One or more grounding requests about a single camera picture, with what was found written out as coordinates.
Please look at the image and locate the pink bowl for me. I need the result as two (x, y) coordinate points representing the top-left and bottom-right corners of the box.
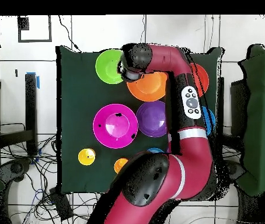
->
(92, 103), (139, 149)

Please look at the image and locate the purple bowl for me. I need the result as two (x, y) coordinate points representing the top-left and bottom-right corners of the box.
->
(135, 100), (169, 138)

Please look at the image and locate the large orange bowl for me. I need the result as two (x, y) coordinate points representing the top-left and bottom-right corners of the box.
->
(126, 71), (169, 103)

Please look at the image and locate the green bowl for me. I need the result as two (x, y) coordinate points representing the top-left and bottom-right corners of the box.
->
(95, 49), (125, 85)

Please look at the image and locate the small blue bowl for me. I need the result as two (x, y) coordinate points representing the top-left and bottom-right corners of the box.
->
(146, 147), (165, 155)

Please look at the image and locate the orange cup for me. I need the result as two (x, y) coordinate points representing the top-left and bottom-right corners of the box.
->
(113, 157), (129, 174)

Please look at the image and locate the yellow cup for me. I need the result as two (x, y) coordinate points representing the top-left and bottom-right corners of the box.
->
(78, 148), (96, 165)

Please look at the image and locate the dark green table cloth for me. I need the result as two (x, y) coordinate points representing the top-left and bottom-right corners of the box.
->
(55, 45), (224, 195)

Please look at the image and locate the large blue bowl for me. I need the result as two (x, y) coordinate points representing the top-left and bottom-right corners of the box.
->
(201, 106), (217, 137)

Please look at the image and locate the red bowl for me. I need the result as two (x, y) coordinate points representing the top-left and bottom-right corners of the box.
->
(189, 62), (210, 98)

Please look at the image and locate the blue tape strip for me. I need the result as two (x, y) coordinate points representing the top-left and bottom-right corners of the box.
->
(26, 71), (40, 89)

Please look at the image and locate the black metal stand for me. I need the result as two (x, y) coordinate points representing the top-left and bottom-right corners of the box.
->
(0, 72), (39, 156)

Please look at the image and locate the black power strip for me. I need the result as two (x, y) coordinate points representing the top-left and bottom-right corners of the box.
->
(49, 186), (74, 221)

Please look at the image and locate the tangle of black cables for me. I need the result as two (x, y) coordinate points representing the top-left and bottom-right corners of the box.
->
(0, 122), (100, 224)

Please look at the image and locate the black floor cable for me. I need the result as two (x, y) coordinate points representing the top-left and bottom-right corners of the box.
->
(58, 15), (82, 53)

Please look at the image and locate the black square frame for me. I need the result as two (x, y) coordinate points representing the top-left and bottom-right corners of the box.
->
(17, 15), (53, 43)

